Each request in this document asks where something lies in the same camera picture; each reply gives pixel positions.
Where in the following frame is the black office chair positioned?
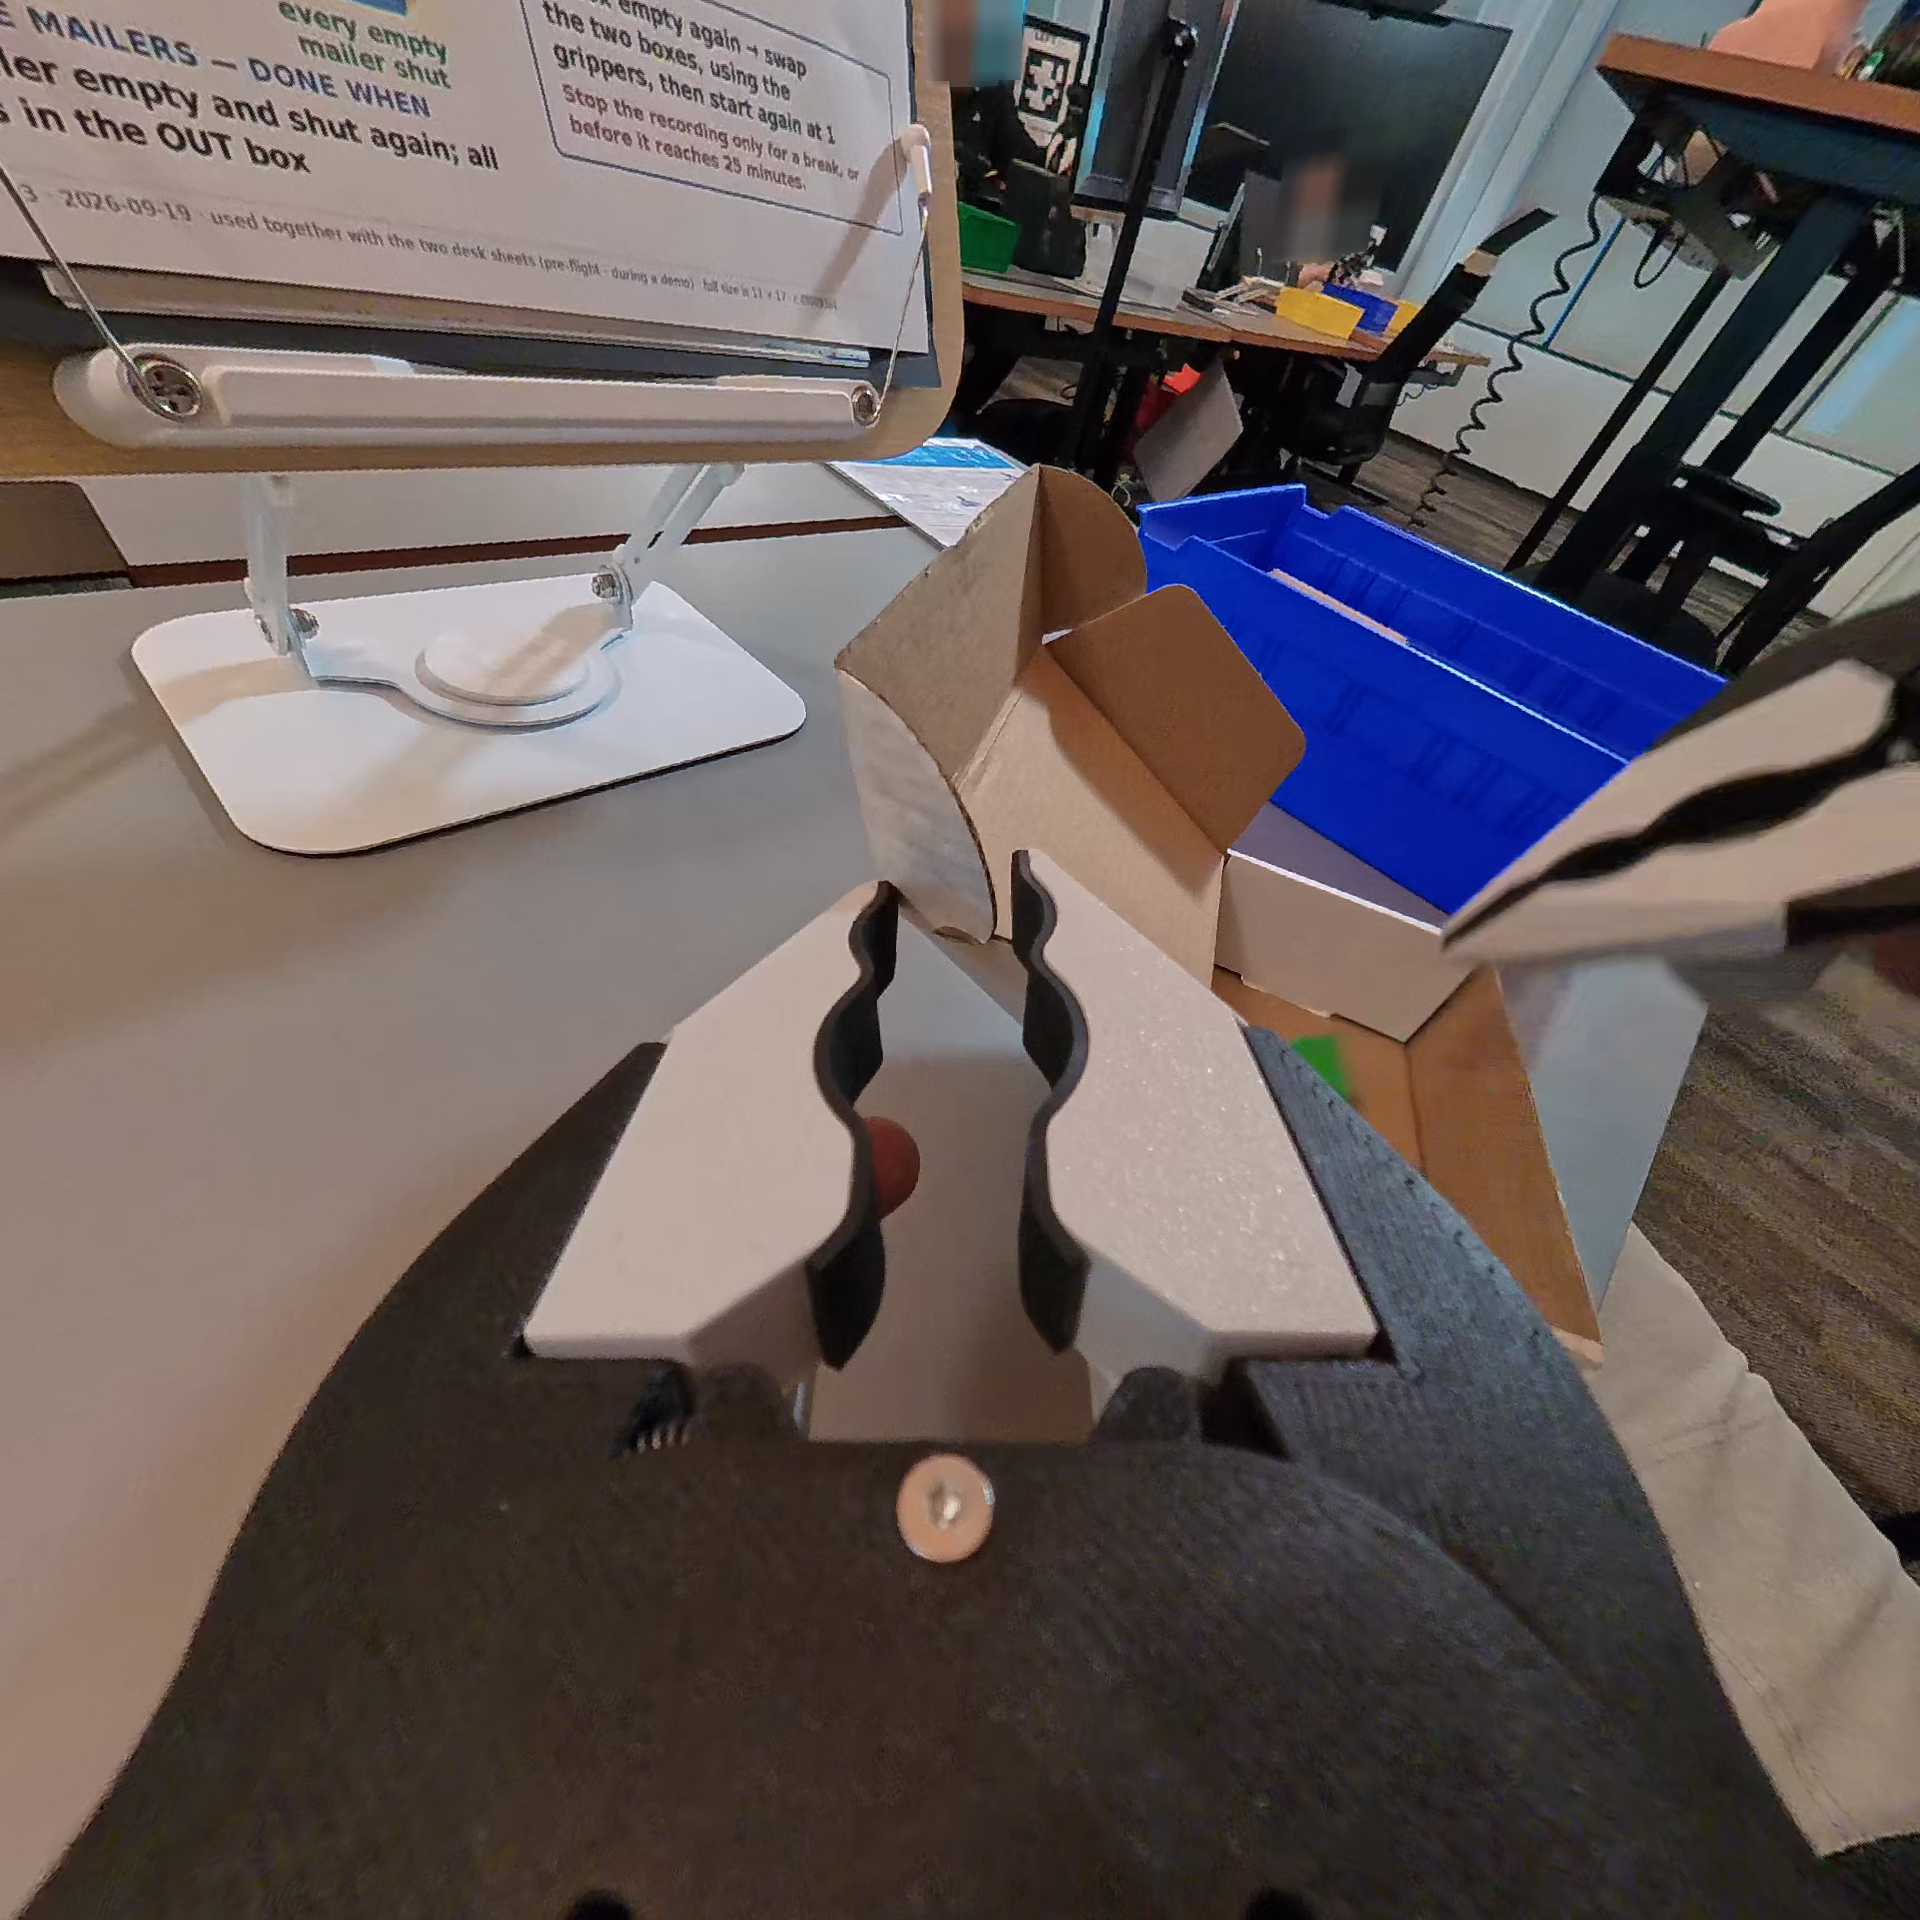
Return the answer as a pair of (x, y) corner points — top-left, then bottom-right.
(1290, 209), (1557, 504)

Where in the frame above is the black computer monitor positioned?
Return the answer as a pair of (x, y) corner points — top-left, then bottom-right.
(1073, 0), (1513, 227)

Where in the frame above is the white document stand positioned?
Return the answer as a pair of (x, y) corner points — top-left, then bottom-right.
(0, 0), (970, 859)

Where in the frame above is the white cardboard mailer box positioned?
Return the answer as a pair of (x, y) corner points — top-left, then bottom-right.
(1212, 801), (1483, 1047)

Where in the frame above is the blue white paper sheet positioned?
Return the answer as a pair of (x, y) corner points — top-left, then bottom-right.
(829, 433), (1038, 549)

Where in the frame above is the yellow plastic bin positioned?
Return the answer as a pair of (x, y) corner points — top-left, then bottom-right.
(1275, 281), (1425, 344)

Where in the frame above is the wooden background table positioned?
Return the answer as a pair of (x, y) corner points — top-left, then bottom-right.
(961, 270), (1491, 377)

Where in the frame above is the brown cardboard mailer box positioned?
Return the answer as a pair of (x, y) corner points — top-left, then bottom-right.
(831, 461), (1310, 984)

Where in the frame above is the person's beige pants leg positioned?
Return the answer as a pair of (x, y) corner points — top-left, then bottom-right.
(1581, 1223), (1920, 1863)

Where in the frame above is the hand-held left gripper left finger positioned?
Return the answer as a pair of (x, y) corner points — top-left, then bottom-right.
(522, 881), (906, 1374)

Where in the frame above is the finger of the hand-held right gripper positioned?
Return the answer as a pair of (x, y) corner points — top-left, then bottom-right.
(1441, 808), (1920, 969)
(1446, 599), (1920, 939)

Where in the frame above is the tall dark standing desk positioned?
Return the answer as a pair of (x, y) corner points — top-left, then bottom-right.
(1507, 30), (1920, 677)

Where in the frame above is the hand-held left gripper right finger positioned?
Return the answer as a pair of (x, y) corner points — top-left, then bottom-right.
(1010, 848), (1382, 1382)

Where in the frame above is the printed instruction sheet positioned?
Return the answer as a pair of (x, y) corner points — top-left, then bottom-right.
(0, 0), (932, 353)

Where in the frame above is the blue plastic bin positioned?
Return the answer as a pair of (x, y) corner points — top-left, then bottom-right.
(1137, 481), (1730, 921)

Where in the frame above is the black white printed tag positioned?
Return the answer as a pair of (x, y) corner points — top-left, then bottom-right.
(1018, 23), (1106, 126)

